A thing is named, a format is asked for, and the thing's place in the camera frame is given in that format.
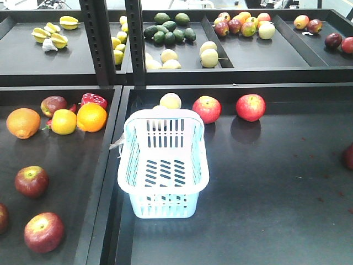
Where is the yellow starfruit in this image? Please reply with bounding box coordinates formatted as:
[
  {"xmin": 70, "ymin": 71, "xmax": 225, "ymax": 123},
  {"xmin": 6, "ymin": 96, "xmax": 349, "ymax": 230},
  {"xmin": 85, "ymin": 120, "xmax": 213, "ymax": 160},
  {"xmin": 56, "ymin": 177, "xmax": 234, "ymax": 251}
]
[{"xmin": 59, "ymin": 15, "xmax": 79, "ymax": 30}]

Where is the dark red apple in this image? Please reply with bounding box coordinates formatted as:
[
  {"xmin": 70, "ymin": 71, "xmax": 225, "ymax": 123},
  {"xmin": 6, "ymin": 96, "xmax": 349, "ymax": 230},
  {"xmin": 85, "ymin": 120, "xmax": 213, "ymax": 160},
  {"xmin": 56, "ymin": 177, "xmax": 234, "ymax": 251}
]
[
  {"xmin": 14, "ymin": 166, "xmax": 50, "ymax": 199},
  {"xmin": 24, "ymin": 212, "xmax": 65, "ymax": 253}
]

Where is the red bell pepper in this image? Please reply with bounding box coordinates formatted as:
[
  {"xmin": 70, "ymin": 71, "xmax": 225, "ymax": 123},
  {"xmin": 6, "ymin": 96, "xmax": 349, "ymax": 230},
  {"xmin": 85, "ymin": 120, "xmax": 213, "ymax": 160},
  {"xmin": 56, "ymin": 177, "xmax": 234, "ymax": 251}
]
[{"xmin": 81, "ymin": 93, "xmax": 108, "ymax": 109}]

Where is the yellow apple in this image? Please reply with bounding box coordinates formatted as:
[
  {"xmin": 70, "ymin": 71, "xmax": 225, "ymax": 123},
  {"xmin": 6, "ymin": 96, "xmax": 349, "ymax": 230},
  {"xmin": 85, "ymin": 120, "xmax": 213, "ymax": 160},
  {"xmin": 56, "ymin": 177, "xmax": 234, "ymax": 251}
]
[{"xmin": 51, "ymin": 109, "xmax": 77, "ymax": 135}]

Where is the pale yellow peach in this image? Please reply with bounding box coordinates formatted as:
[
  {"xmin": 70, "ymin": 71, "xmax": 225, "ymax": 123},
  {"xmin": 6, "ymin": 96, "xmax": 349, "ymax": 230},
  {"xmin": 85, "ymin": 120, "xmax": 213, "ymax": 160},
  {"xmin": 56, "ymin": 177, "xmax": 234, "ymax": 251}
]
[{"xmin": 159, "ymin": 93, "xmax": 181, "ymax": 109}]

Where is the dark red apple edge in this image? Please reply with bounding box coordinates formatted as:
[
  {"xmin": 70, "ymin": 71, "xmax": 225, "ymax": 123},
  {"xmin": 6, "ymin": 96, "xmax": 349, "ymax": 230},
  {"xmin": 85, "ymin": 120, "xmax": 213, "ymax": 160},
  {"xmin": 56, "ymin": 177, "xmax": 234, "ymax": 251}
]
[{"xmin": 0, "ymin": 203, "xmax": 9, "ymax": 234}]

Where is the dark red apple front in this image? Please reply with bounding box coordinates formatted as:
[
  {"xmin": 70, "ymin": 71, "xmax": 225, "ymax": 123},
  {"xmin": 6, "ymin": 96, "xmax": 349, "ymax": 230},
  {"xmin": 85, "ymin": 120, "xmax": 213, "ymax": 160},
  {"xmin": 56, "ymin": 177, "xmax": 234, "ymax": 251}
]
[{"xmin": 24, "ymin": 212, "xmax": 65, "ymax": 253}]

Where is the light blue plastic basket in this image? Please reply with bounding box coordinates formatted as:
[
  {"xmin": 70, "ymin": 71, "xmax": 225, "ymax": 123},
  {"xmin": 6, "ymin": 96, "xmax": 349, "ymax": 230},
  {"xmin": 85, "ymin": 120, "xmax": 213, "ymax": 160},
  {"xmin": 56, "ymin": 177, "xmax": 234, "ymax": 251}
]
[{"xmin": 117, "ymin": 109, "xmax": 210, "ymax": 219}]

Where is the red-yellow small apple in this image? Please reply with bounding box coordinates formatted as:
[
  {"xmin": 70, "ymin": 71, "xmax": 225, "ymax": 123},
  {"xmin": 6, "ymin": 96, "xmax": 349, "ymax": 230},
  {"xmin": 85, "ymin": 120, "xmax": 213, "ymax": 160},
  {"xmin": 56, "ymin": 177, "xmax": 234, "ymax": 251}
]
[{"xmin": 40, "ymin": 96, "xmax": 67, "ymax": 118}]

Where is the red apple behind basket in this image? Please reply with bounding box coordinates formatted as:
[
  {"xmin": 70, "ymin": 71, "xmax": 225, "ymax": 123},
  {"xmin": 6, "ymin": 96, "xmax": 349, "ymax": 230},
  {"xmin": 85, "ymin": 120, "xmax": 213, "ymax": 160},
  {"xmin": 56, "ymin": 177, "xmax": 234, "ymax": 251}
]
[{"xmin": 192, "ymin": 96, "xmax": 222, "ymax": 124}]

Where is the large orange right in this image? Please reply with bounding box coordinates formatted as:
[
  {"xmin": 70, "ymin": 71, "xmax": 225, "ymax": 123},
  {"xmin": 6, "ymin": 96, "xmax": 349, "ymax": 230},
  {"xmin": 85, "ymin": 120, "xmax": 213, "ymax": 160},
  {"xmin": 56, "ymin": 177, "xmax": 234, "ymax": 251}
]
[{"xmin": 76, "ymin": 103, "xmax": 108, "ymax": 133}]

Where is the black upright rack post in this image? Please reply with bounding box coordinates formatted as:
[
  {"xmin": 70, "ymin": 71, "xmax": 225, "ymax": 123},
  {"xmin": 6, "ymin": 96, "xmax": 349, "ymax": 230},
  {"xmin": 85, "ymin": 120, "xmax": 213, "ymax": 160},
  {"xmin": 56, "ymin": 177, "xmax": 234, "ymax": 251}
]
[{"xmin": 79, "ymin": 0, "xmax": 116, "ymax": 86}]

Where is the orange near pepper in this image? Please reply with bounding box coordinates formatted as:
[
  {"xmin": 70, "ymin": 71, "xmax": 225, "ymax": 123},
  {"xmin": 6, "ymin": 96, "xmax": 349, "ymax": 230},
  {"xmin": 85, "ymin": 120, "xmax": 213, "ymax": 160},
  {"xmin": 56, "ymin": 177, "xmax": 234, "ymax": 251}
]
[{"xmin": 6, "ymin": 108, "xmax": 41, "ymax": 139}]

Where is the black wooden display table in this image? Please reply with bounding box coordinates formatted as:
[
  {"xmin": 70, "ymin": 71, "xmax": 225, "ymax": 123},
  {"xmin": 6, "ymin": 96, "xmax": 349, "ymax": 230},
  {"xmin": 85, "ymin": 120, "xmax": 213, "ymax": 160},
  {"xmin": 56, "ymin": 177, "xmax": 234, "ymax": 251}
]
[{"xmin": 0, "ymin": 8, "xmax": 353, "ymax": 265}]

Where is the dark red apple rear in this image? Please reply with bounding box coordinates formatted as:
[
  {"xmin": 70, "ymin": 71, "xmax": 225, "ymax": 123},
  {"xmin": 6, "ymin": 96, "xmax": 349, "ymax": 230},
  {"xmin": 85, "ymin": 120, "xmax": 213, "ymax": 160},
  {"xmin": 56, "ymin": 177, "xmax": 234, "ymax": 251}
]
[{"xmin": 14, "ymin": 166, "xmax": 50, "ymax": 199}]

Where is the red apple right of basket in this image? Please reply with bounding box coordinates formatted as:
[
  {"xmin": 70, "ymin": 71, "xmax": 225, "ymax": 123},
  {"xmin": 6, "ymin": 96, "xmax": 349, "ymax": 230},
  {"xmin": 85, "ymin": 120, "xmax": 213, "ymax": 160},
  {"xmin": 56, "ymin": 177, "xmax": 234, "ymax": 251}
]
[{"xmin": 236, "ymin": 94, "xmax": 266, "ymax": 122}]

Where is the white garlic bulb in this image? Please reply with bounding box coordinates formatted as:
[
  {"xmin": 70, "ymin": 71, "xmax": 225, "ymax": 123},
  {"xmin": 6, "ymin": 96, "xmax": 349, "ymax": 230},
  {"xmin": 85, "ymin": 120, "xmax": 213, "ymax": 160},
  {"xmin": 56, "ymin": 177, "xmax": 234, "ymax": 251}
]
[{"xmin": 42, "ymin": 38, "xmax": 58, "ymax": 52}]

